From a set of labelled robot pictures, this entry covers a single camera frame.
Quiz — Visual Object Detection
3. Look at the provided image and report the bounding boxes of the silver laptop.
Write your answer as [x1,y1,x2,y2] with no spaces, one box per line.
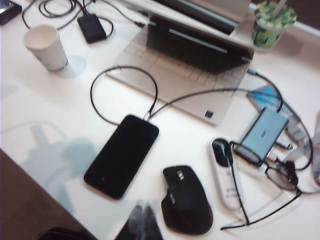
[106,0,256,127]

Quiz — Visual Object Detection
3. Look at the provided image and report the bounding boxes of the green printed drink cup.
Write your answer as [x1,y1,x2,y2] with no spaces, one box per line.
[250,0,298,53]

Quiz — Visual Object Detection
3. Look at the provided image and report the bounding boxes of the black laptop power cable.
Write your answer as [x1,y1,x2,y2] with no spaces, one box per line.
[21,0,146,39]

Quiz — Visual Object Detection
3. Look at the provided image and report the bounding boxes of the grey printed lanyard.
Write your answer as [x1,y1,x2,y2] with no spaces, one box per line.
[283,124,320,192]

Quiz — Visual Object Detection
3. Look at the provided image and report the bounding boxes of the black smartphone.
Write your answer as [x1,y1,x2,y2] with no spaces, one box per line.
[83,114,160,201]

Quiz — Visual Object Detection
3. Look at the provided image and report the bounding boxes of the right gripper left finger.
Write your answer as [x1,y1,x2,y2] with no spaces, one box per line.
[116,199,146,240]

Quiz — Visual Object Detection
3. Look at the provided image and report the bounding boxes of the white oblong remote device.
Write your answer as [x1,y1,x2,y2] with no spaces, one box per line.
[211,137,245,210]

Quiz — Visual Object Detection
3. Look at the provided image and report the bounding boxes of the black power adapter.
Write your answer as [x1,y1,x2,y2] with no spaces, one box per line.
[76,14,108,44]

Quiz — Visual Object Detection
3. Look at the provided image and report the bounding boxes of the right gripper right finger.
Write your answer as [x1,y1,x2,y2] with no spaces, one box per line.
[144,204,164,240]

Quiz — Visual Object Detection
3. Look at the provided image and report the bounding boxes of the black USB charger cable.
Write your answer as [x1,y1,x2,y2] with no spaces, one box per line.
[90,65,315,171]

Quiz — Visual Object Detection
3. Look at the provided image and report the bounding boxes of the black-framed eyeglasses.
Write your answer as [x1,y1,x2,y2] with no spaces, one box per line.
[219,139,320,230]

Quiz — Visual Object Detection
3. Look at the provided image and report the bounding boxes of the white drinking straw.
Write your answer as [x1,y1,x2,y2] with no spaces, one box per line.
[273,0,288,16]

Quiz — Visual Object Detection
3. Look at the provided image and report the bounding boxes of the white paper cup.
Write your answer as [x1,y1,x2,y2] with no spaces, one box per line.
[23,24,69,73]

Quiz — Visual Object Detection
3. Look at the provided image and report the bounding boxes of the black flat device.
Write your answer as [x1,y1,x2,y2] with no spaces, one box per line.
[0,0,23,26]

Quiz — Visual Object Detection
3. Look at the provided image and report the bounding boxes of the black computer mouse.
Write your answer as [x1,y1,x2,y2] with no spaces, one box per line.
[161,164,214,236]

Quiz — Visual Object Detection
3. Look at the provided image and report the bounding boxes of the wide brown desk partition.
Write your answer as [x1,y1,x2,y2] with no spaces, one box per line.
[291,0,320,33]

